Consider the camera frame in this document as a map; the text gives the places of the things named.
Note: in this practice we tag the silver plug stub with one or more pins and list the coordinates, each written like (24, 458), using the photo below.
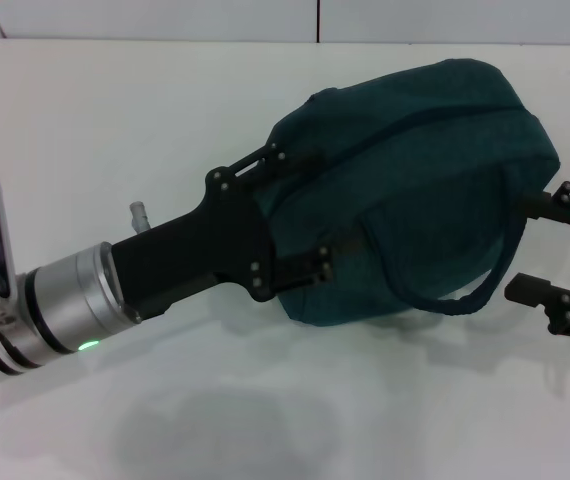
(140, 217)

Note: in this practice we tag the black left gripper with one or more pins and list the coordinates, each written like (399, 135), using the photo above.
(205, 250)

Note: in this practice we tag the dark teal fabric bag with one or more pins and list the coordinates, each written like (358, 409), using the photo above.
(415, 175)

